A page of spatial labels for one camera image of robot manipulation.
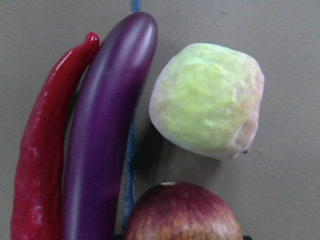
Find pale green peach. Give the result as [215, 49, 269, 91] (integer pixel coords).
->
[149, 43, 265, 160]

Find red yellow apple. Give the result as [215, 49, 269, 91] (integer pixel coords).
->
[124, 181, 243, 240]

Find purple eggplant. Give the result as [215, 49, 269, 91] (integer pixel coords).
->
[61, 12, 158, 240]

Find red chili pepper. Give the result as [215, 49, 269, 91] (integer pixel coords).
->
[10, 32, 100, 240]

